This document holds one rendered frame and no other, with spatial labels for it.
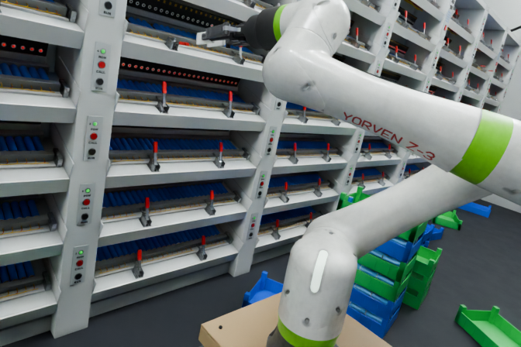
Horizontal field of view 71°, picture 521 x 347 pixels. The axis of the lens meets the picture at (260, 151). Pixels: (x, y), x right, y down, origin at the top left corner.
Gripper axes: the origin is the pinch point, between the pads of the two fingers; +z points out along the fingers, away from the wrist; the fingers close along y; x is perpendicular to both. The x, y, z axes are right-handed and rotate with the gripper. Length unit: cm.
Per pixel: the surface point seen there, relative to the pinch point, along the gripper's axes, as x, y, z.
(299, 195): -56, 83, 30
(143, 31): 2.7, -7.4, 21.9
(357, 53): 15, 98, 14
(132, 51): -4.1, -12.4, 17.8
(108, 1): 6.1, -20.6, 14.8
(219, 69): -4.4, 18.2, 17.8
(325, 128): -22, 86, 20
